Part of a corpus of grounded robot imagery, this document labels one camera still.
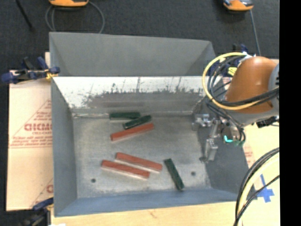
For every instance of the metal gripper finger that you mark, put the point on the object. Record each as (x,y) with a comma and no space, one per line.
(210,150)
(202,122)

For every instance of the dark green flat block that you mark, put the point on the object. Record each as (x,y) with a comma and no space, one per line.
(124,115)
(174,174)
(137,122)

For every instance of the grey metal bin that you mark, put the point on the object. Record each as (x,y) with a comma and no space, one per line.
(164,145)

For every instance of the red-brown flat block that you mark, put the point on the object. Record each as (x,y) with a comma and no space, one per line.
(131,132)
(138,162)
(124,169)

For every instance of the cardboard board with red print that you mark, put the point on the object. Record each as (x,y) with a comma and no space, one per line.
(28,149)

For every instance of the black cylinder on white bracket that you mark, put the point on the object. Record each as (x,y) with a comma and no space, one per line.
(266,122)

